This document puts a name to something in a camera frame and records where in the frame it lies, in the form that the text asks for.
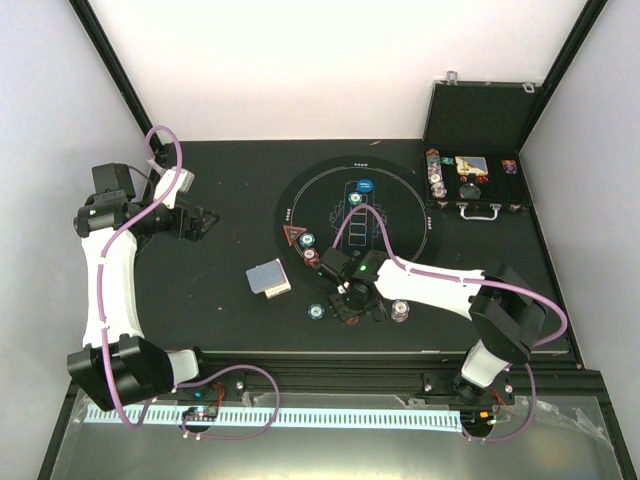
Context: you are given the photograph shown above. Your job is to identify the green poker chip stack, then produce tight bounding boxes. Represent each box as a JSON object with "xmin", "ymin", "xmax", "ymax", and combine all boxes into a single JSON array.
[{"xmin": 308, "ymin": 304, "xmax": 325, "ymax": 320}]

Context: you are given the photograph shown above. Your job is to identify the red chips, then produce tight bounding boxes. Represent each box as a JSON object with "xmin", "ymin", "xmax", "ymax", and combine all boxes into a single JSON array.
[{"xmin": 302, "ymin": 248, "xmax": 319, "ymax": 267}]

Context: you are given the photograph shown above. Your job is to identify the green chips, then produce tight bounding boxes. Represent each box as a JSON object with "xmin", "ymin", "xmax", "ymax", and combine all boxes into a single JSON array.
[
  {"xmin": 298, "ymin": 232, "xmax": 316, "ymax": 250},
  {"xmin": 349, "ymin": 192, "xmax": 362, "ymax": 205}
]

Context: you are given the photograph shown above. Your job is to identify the triangular red dealer button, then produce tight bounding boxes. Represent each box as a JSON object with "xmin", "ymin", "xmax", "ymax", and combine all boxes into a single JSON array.
[{"xmin": 283, "ymin": 225, "xmax": 307, "ymax": 246}]

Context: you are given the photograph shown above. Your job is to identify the blue round blind button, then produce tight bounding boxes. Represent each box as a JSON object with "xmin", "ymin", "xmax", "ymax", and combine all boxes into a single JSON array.
[{"xmin": 356, "ymin": 178, "xmax": 375, "ymax": 194}]

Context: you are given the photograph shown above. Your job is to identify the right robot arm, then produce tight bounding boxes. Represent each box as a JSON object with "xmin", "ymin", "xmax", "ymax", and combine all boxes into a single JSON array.
[{"xmin": 318, "ymin": 248, "xmax": 546, "ymax": 404}]

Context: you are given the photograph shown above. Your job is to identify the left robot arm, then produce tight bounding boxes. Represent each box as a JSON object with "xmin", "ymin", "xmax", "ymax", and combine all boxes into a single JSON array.
[{"xmin": 67, "ymin": 191, "xmax": 220, "ymax": 411}]

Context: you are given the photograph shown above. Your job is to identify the purple poker chip stack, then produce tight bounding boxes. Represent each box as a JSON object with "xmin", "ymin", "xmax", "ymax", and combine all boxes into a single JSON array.
[{"xmin": 390, "ymin": 300, "xmax": 410, "ymax": 323}]

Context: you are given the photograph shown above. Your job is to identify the round black poker mat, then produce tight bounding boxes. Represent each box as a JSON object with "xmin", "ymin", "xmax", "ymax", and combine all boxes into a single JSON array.
[{"xmin": 274, "ymin": 155, "xmax": 444, "ymax": 294}]

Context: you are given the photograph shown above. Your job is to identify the black round button in case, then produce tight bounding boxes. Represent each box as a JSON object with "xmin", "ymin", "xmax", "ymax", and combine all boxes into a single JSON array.
[{"xmin": 459, "ymin": 183, "xmax": 482, "ymax": 200}]

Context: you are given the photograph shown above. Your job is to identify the chip row in case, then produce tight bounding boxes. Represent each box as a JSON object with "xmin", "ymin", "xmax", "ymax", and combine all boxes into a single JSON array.
[{"xmin": 425, "ymin": 149, "xmax": 447, "ymax": 198}]

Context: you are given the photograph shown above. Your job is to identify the card deck in case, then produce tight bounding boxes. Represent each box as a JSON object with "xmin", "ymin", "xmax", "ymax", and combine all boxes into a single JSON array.
[{"xmin": 455, "ymin": 156, "xmax": 489, "ymax": 177}]

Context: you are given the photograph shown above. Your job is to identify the red dice in case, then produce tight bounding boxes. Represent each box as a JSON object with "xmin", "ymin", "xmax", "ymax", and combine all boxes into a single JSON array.
[{"xmin": 459, "ymin": 174, "xmax": 490, "ymax": 184}]

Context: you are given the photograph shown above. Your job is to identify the black poker set case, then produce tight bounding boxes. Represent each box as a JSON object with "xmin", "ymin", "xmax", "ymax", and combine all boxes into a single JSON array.
[{"xmin": 422, "ymin": 70, "xmax": 542, "ymax": 221}]

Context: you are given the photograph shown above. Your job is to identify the purple chips in case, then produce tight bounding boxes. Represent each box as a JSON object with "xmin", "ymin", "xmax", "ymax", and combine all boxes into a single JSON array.
[{"xmin": 501, "ymin": 160, "xmax": 518, "ymax": 175}]

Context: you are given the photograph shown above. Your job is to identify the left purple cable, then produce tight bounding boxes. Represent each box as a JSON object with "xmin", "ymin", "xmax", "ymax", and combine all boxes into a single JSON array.
[{"xmin": 98, "ymin": 124, "xmax": 280, "ymax": 442}]

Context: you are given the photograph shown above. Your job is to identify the purple cable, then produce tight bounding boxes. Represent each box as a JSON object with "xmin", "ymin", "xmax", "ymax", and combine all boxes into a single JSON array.
[
  {"xmin": 332, "ymin": 203, "xmax": 570, "ymax": 445},
  {"xmin": 98, "ymin": 124, "xmax": 280, "ymax": 442}
]

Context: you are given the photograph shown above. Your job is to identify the white slotted cable duct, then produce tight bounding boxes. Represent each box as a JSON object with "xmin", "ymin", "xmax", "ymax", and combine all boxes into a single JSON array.
[{"xmin": 83, "ymin": 404, "xmax": 464, "ymax": 434}]

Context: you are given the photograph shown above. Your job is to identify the black aluminium front rail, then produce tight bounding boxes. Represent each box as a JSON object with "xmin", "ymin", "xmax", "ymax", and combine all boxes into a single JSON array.
[{"xmin": 204, "ymin": 352, "xmax": 463, "ymax": 394}]

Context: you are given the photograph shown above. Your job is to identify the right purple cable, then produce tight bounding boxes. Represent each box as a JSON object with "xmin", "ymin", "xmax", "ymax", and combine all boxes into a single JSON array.
[{"xmin": 332, "ymin": 203, "xmax": 570, "ymax": 445}]

